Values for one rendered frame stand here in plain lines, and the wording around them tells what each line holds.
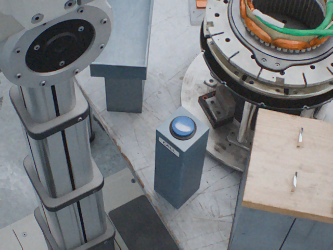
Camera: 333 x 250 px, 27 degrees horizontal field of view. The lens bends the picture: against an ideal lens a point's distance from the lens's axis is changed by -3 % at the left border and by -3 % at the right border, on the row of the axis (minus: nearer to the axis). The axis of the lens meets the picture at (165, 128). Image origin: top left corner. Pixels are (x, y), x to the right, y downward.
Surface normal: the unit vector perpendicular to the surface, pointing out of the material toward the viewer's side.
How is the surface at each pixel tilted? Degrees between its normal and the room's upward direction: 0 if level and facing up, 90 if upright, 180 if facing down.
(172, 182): 90
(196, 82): 0
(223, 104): 90
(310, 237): 90
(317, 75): 0
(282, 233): 90
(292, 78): 0
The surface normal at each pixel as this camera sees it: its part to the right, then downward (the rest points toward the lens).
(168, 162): -0.68, 0.62
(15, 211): 0.04, -0.51
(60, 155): 0.51, 0.75
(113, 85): -0.06, 0.86
